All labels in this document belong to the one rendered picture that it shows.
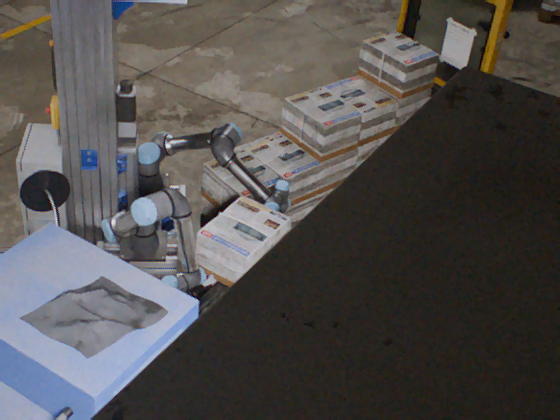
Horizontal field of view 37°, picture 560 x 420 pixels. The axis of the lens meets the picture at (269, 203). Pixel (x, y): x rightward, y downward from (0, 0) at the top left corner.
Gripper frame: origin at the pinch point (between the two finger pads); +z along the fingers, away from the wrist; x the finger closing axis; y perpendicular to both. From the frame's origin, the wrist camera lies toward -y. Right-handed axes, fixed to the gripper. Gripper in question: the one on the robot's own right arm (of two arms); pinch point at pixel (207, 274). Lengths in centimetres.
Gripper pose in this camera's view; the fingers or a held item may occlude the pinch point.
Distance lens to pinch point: 396.2
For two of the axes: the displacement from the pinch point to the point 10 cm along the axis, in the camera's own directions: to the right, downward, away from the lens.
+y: 0.8, -8.0, -6.0
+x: -8.4, -3.8, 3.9
